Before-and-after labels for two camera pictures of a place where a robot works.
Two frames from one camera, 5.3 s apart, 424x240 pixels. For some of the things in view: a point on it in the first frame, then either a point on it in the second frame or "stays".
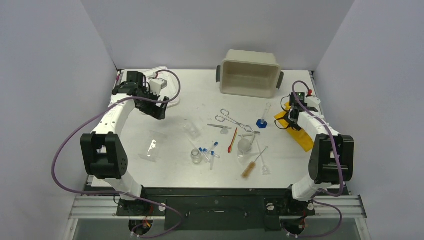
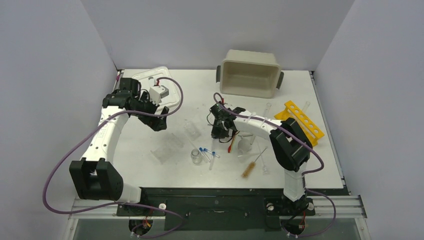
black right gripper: (292, 118) → (220, 125)
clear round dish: (243, 145) stays
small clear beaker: (192, 131) stays
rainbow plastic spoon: (230, 148) stays
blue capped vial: (212, 160) stays
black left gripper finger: (150, 107) → (156, 123)
